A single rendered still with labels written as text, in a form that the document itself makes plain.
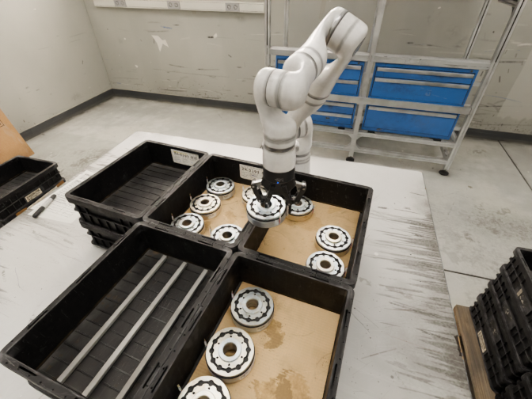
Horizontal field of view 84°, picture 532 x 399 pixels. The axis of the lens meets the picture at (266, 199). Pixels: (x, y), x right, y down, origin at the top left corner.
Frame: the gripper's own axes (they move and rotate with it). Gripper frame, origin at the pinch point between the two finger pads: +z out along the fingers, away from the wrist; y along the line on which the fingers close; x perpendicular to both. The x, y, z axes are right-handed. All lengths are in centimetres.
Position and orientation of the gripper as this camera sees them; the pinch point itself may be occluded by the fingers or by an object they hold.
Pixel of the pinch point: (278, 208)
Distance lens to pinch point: 77.0
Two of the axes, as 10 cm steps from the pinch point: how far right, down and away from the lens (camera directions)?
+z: 0.1, 7.5, 6.6
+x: 0.9, -6.5, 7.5
